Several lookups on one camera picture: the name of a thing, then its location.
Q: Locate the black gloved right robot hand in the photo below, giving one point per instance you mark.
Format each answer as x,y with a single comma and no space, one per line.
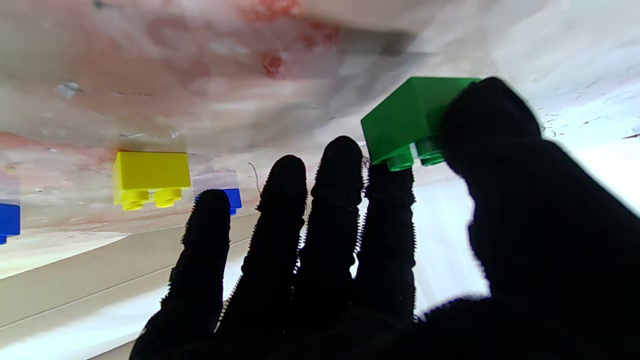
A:
525,250

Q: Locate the green toy brick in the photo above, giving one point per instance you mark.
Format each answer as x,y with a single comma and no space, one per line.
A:
405,120

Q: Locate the yellow toy brick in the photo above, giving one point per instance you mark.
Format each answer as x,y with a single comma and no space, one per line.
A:
150,172

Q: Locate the blue toy brick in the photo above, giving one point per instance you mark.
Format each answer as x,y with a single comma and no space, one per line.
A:
9,220
235,199

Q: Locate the beige fabric sofa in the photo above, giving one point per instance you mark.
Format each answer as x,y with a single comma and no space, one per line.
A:
75,280

